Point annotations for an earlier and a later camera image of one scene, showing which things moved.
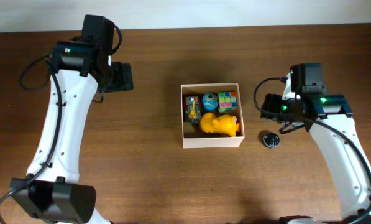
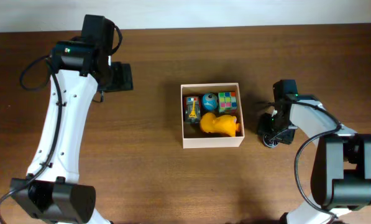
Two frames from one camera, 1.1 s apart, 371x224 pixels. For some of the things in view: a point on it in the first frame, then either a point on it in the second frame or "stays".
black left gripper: (126, 81) stays
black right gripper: (271, 102) to (285, 139)
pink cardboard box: (192, 137) stays
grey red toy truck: (192, 109) stays
